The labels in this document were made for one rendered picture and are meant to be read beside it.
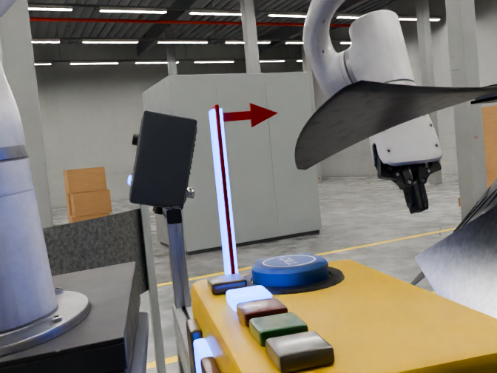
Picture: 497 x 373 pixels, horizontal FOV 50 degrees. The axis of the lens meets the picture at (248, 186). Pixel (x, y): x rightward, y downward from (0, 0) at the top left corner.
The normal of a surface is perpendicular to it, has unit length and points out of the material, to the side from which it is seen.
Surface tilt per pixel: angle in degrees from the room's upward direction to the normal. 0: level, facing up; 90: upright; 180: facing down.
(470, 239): 55
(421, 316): 0
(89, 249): 90
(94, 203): 90
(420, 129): 73
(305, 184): 90
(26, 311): 91
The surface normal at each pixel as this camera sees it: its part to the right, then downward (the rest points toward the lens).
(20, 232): 0.87, -0.07
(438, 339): -0.10, -0.99
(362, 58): -0.66, -0.06
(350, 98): 0.12, 0.97
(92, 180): 0.44, 0.00
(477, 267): -0.60, -0.48
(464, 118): -0.91, 0.11
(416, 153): 0.19, -0.24
